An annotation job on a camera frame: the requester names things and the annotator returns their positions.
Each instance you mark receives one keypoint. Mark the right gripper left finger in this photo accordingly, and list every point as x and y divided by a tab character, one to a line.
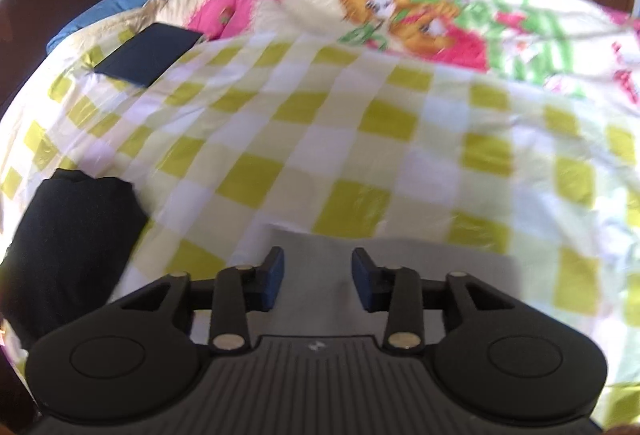
143	352

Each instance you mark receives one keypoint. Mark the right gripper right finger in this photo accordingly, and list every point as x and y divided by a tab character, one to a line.
493	355

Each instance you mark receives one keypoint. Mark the grey pants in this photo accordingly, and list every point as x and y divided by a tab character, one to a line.
317	297

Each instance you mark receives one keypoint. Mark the black folded garment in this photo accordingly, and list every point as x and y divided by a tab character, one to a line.
69	252

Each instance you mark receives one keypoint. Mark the yellow checkered plastic sheet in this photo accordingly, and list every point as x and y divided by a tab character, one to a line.
297	131

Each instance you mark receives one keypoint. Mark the dark blue notebook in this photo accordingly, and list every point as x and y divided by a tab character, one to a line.
145	57

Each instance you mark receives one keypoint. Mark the floral cartoon quilt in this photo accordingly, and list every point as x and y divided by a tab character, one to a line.
573	47

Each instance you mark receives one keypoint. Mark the blue pillow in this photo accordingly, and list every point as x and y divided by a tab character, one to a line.
101	10

